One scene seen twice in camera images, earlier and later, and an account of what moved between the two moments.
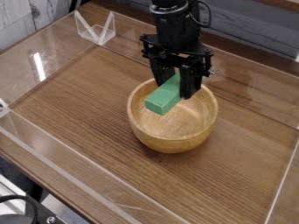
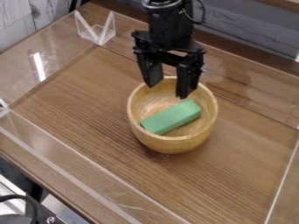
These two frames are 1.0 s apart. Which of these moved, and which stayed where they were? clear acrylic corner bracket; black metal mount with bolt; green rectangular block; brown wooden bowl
Moved: green rectangular block
Stayed: black metal mount with bolt; clear acrylic corner bracket; brown wooden bowl
